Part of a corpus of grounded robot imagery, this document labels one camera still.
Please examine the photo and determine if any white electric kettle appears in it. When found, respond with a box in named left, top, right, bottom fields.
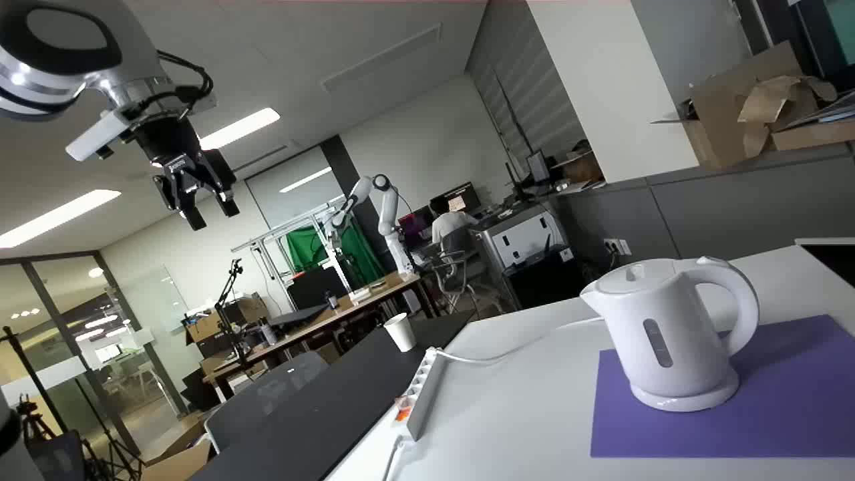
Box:
left=580, top=256, right=762, bottom=405

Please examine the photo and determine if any crumpled cardboard piece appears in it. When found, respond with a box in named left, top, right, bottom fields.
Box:
left=735, top=72, right=838, bottom=128

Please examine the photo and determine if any green screen cloth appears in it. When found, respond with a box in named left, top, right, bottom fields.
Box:
left=281, top=219, right=386, bottom=295

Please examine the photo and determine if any long ceiling light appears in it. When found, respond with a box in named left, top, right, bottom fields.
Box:
left=0, top=187, right=123, bottom=251
left=194, top=105, right=283, bottom=152

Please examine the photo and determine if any dark monitor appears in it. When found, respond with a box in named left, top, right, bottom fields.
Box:
left=784, top=0, right=855, bottom=91

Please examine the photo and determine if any wooden work table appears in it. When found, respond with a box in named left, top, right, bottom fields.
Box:
left=197, top=270, right=421, bottom=398

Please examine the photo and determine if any white kettle power cable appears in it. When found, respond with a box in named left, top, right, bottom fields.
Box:
left=436, top=315, right=608, bottom=369

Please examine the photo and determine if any white box machine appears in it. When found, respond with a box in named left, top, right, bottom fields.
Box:
left=478, top=200, right=573, bottom=276

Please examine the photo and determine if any white kettle base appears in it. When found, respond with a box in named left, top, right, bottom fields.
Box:
left=625, top=363, right=743, bottom=415

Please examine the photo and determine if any cardboard box on floor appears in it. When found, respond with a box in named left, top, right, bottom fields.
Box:
left=138, top=417, right=217, bottom=481

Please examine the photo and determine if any white power strip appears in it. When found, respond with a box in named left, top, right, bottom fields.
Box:
left=393, top=344, right=448, bottom=441

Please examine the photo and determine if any office swivel chair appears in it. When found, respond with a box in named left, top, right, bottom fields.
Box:
left=433, top=228, right=504, bottom=315

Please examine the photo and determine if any white paper cup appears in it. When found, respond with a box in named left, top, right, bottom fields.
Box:
left=382, top=310, right=418, bottom=356

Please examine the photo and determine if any black tripod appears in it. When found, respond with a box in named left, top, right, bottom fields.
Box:
left=0, top=323, right=143, bottom=481

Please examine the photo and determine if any seated person white shirt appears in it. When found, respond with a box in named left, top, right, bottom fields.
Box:
left=428, top=195, right=486, bottom=270

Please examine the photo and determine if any grey partition cabinet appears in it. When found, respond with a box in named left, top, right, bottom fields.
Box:
left=559, top=145, right=855, bottom=276

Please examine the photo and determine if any large cardboard box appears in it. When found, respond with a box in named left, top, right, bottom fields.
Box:
left=652, top=37, right=808, bottom=172

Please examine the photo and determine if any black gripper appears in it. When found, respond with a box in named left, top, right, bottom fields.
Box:
left=131, top=116, right=242, bottom=232

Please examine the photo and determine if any white power strip cable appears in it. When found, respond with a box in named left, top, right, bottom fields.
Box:
left=380, top=434, right=416, bottom=481

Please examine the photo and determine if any short ceiling light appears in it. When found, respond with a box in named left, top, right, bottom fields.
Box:
left=278, top=167, right=334, bottom=197

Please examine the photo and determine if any purple mat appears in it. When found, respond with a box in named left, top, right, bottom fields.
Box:
left=587, top=314, right=855, bottom=462

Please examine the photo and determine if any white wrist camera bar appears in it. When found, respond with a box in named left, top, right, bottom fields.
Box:
left=63, top=107, right=132, bottom=167

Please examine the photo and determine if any flat cardboard piece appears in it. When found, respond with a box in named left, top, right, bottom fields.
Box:
left=770, top=116, right=855, bottom=156

